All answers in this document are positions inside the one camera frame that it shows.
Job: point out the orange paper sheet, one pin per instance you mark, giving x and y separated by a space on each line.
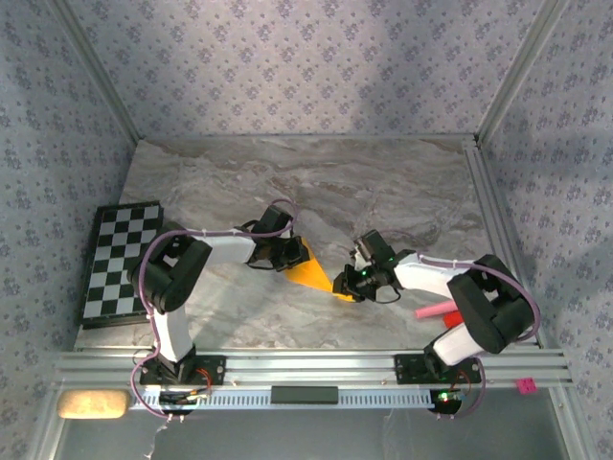
311 275

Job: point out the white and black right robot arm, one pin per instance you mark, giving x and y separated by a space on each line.
431 278

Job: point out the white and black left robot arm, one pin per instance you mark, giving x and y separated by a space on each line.
230 249

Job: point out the pink tube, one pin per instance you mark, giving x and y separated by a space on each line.
431 311

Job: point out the red block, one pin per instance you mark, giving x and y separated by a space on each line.
452 320

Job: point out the black rectangular bar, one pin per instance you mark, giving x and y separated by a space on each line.
304 395

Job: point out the black controller board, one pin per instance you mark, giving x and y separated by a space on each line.
174 397
445 400

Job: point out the black and white chessboard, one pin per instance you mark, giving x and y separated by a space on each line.
110 268

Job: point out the magenta cube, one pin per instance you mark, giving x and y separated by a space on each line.
527 386

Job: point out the tan sponge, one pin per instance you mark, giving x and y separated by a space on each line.
93 404

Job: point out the wide aluminium extrusion rail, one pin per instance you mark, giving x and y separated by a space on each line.
306 366

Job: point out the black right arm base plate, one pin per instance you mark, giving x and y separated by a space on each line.
409 369

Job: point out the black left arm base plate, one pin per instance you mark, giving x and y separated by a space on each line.
213 371

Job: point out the aluminium frame leg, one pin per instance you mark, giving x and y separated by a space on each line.
572 426
46 426

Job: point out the aluminium frame post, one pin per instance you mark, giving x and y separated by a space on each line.
521 72
99 72

